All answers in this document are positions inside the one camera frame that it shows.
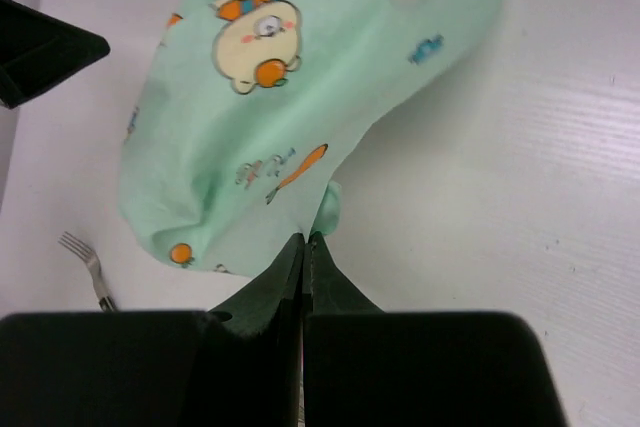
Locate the fork with black handle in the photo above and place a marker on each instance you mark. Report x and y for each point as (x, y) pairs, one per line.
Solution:
(93, 265)

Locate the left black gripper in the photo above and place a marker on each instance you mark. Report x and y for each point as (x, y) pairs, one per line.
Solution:
(38, 52)

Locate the green cartoon print cloth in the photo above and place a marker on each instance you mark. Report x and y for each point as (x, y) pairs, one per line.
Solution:
(249, 107)

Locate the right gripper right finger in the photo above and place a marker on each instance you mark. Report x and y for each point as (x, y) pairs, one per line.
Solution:
(332, 304)

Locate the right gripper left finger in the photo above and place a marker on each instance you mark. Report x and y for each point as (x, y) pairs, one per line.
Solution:
(263, 323)

